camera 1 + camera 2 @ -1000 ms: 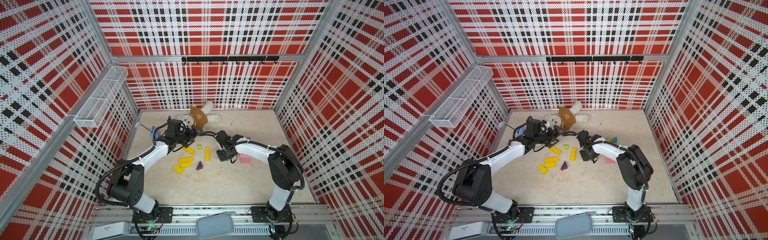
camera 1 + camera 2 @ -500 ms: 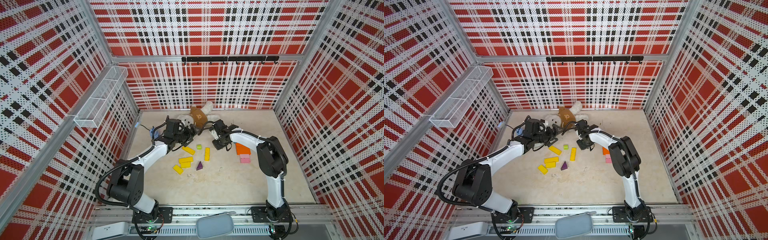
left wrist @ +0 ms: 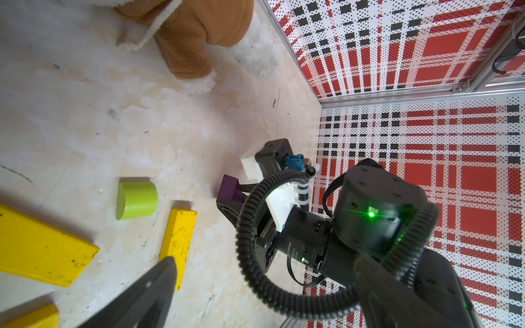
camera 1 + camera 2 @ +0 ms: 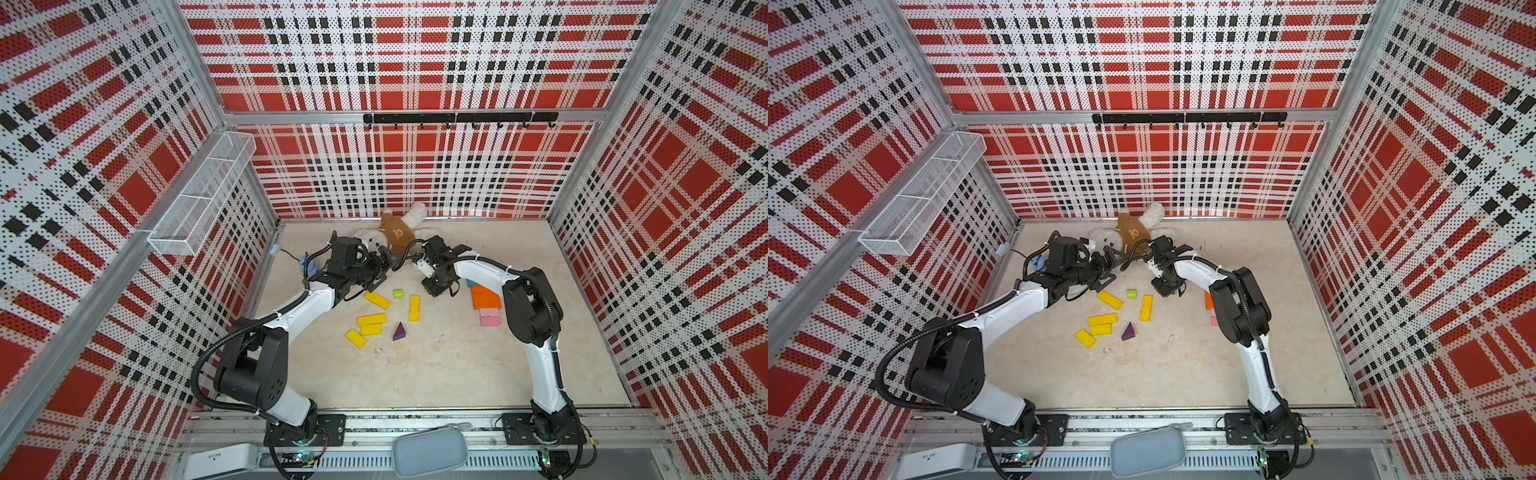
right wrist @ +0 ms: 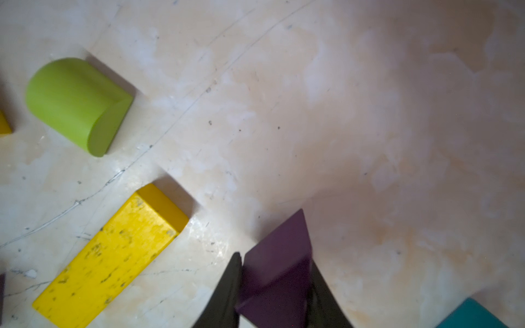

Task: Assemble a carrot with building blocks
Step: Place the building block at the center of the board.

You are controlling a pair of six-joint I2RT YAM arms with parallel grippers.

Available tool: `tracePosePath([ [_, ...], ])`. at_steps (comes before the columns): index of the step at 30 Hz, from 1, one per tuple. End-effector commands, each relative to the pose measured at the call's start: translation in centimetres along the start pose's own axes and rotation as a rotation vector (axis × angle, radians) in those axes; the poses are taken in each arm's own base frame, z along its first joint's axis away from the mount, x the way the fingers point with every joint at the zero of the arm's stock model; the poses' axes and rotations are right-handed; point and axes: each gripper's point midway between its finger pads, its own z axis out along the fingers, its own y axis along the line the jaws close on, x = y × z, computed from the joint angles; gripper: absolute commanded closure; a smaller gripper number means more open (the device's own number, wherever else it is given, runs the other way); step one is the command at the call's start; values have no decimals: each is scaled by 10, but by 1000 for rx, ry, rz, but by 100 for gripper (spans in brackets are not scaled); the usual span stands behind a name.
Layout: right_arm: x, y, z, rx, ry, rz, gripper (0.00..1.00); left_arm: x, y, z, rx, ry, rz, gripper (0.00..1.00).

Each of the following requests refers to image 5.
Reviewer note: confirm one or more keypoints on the purple triangle block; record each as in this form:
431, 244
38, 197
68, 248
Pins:
276, 276

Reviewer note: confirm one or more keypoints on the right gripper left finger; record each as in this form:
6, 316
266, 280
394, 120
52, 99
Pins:
220, 310

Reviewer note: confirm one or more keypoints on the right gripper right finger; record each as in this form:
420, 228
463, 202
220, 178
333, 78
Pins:
322, 307

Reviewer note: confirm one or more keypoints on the green cylinder block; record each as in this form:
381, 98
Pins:
80, 102

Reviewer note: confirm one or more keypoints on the teal triangle block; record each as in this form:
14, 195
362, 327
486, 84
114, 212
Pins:
471, 314

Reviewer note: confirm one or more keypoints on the yellow long block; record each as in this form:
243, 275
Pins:
136, 234
5, 128

